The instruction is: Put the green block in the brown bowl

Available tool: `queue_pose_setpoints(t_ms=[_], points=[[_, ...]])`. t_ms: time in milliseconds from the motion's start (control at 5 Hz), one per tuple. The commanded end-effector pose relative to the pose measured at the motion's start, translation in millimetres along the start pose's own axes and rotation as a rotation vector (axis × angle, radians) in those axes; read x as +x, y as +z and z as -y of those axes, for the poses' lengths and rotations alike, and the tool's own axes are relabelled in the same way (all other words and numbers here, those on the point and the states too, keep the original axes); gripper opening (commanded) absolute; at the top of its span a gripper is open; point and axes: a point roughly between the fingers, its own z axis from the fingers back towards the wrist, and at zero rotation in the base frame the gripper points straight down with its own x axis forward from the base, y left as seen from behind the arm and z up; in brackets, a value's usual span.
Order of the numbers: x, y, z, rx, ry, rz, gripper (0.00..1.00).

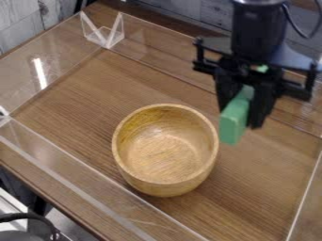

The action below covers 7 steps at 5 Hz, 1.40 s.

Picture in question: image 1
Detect clear acrylic corner bracket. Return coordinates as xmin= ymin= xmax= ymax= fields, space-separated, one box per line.
xmin=79 ymin=11 xmax=125 ymax=49

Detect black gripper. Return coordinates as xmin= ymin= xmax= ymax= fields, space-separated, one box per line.
xmin=193 ymin=37 xmax=322 ymax=129

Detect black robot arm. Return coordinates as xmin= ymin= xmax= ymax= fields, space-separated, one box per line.
xmin=193 ymin=0 xmax=322 ymax=129

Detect brown wooden bowl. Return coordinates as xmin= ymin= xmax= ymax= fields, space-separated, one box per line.
xmin=113 ymin=104 xmax=220 ymax=197

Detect black cable lower left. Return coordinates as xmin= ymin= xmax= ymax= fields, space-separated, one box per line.
xmin=0 ymin=212 xmax=62 ymax=241

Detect clear acrylic tray walls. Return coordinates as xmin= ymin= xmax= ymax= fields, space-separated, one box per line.
xmin=0 ymin=4 xmax=322 ymax=241

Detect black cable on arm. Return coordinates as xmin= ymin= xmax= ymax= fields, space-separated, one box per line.
xmin=281 ymin=0 xmax=322 ymax=40

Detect green rectangular block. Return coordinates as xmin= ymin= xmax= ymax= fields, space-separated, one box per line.
xmin=217 ymin=67 xmax=269 ymax=145

